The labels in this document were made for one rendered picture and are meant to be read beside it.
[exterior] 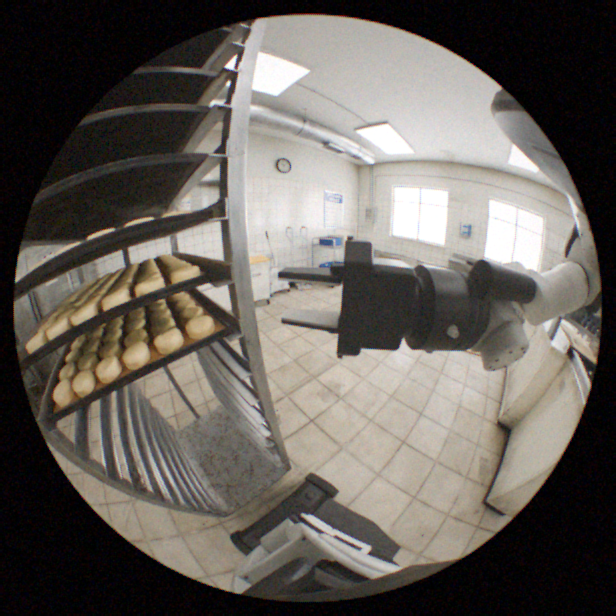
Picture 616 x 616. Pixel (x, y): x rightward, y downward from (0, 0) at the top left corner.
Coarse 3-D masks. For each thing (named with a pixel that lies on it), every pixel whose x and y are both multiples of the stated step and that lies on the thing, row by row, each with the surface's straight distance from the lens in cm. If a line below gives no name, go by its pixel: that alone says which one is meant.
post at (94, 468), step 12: (36, 408) 42; (36, 420) 41; (60, 432) 45; (60, 444) 44; (72, 444) 46; (72, 456) 46; (84, 468) 48; (96, 468) 49; (108, 480) 51; (132, 492) 57; (156, 504) 66; (168, 504) 68; (216, 516) 104
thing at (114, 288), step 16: (160, 256) 76; (112, 272) 83; (128, 272) 55; (144, 272) 43; (160, 272) 49; (176, 272) 31; (192, 272) 29; (96, 288) 51; (112, 288) 38; (128, 288) 35; (144, 288) 28; (64, 304) 55; (80, 304) 44; (96, 304) 36; (112, 304) 29; (48, 320) 49; (64, 320) 35; (80, 320) 31; (48, 336) 35
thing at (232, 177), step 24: (264, 24) 58; (240, 72) 38; (240, 96) 34; (240, 120) 32; (240, 144) 30; (240, 168) 28; (240, 192) 27; (240, 216) 27; (240, 240) 27; (240, 264) 27; (240, 288) 28; (240, 312) 29; (264, 384) 40; (264, 408) 46
